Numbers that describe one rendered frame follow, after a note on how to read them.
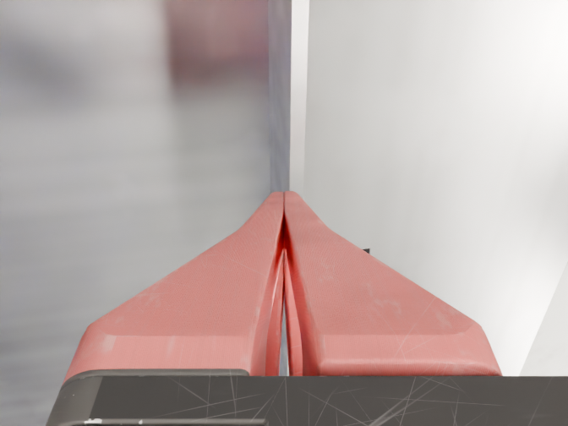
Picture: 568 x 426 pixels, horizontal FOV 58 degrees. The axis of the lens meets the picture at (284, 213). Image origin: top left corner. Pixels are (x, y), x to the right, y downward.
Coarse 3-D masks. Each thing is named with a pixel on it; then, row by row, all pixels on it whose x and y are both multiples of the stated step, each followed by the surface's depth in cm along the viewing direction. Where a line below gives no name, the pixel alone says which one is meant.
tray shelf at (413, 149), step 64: (320, 0) 15; (384, 0) 16; (448, 0) 16; (512, 0) 16; (320, 64) 16; (384, 64) 17; (448, 64) 17; (512, 64) 18; (320, 128) 18; (384, 128) 18; (448, 128) 19; (512, 128) 19; (320, 192) 19; (384, 192) 20; (448, 192) 20; (512, 192) 21; (384, 256) 22; (448, 256) 23; (512, 256) 23; (512, 320) 26
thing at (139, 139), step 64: (0, 0) 13; (64, 0) 14; (128, 0) 14; (192, 0) 14; (256, 0) 15; (0, 64) 14; (64, 64) 15; (128, 64) 15; (192, 64) 15; (256, 64) 16; (0, 128) 15; (64, 128) 16; (128, 128) 16; (192, 128) 17; (256, 128) 17; (0, 192) 16; (64, 192) 17; (128, 192) 17; (192, 192) 18; (256, 192) 18; (0, 256) 18; (64, 256) 18; (128, 256) 19; (192, 256) 20; (0, 320) 19; (64, 320) 20; (0, 384) 21
